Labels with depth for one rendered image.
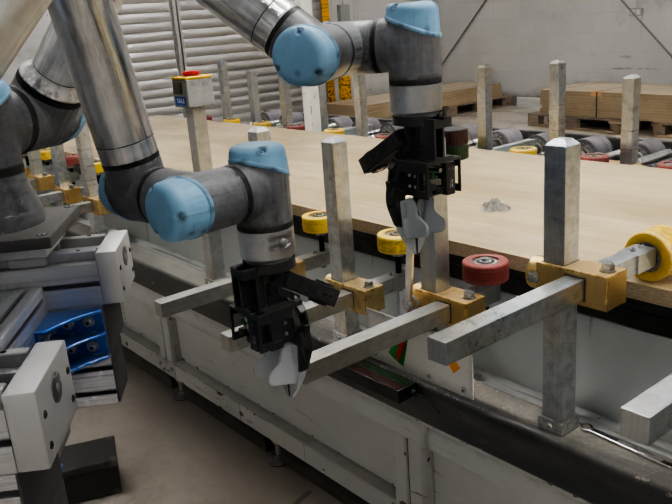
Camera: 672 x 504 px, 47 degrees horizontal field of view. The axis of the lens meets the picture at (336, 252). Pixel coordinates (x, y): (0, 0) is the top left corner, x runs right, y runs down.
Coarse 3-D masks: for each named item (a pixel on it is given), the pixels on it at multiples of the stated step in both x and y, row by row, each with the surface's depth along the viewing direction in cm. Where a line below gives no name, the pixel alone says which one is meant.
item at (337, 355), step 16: (480, 288) 133; (496, 288) 133; (432, 304) 127; (400, 320) 122; (416, 320) 122; (432, 320) 124; (448, 320) 127; (352, 336) 117; (368, 336) 117; (384, 336) 118; (400, 336) 120; (320, 352) 112; (336, 352) 112; (352, 352) 114; (368, 352) 116; (320, 368) 111; (336, 368) 113; (304, 384) 109
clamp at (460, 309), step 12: (420, 288) 132; (456, 288) 131; (420, 300) 132; (432, 300) 129; (444, 300) 127; (456, 300) 125; (468, 300) 125; (480, 300) 126; (456, 312) 126; (468, 312) 124; (480, 312) 126; (444, 324) 129
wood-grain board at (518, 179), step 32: (160, 128) 346; (224, 128) 330; (224, 160) 252; (288, 160) 244; (320, 160) 240; (352, 160) 236; (480, 160) 221; (512, 160) 217; (320, 192) 196; (352, 192) 193; (384, 192) 191; (480, 192) 183; (512, 192) 181; (608, 192) 174; (640, 192) 172; (352, 224) 170; (384, 224) 162; (448, 224) 158; (480, 224) 157; (512, 224) 155; (608, 224) 150; (640, 224) 148; (512, 256) 137; (608, 256) 132; (640, 288) 118
